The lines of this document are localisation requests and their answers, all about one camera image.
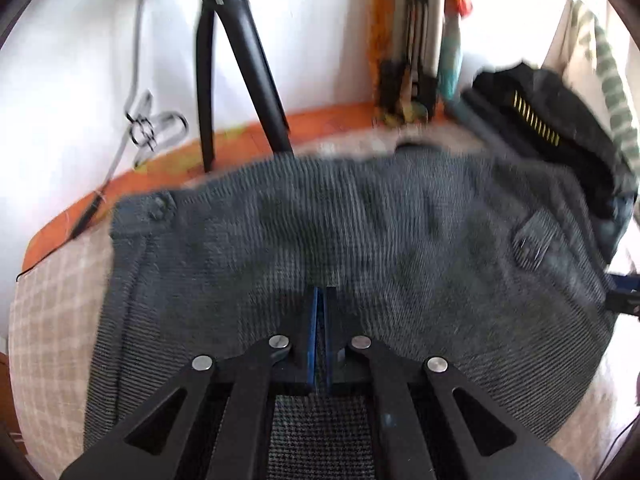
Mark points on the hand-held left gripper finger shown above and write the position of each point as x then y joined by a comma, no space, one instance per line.
314,321
326,321

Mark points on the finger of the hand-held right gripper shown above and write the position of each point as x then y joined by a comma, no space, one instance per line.
623,295

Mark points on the grey checked pants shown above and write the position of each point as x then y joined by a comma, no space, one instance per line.
400,240

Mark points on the black jacket with yellow stripes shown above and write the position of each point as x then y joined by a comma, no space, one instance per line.
545,125

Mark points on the green striped cloth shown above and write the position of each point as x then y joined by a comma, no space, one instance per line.
605,85

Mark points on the beige checked bed sheet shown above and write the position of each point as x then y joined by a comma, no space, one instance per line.
55,320

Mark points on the black tripod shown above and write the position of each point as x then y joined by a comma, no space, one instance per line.
235,55

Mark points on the folded metal frame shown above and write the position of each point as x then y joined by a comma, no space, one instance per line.
415,45

